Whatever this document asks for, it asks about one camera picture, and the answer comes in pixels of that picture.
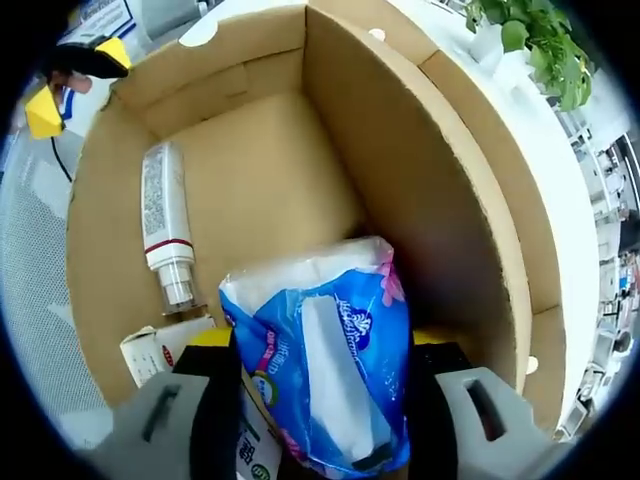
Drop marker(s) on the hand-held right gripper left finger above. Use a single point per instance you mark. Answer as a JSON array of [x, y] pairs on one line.
[[215, 415]]

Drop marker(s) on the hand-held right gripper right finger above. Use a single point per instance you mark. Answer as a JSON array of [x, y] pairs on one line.
[[430, 425]]

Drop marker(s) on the blue soft tissue pack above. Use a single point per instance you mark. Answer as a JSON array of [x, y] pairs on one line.
[[320, 340]]

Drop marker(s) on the brown cardboard shoe box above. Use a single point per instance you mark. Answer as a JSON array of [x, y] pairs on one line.
[[250, 165]]

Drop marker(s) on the white and green carton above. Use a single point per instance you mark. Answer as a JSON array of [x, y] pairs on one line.
[[255, 450]]

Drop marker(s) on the white carton with red label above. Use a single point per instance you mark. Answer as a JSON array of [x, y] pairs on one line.
[[145, 360]]

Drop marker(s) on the white tube bottle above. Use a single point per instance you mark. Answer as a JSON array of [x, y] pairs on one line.
[[165, 210]]

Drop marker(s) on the green plant in white pot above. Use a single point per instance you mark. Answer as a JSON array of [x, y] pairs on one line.
[[550, 45]]

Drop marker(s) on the blue bordered wall poster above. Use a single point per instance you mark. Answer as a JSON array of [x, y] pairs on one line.
[[100, 15]]

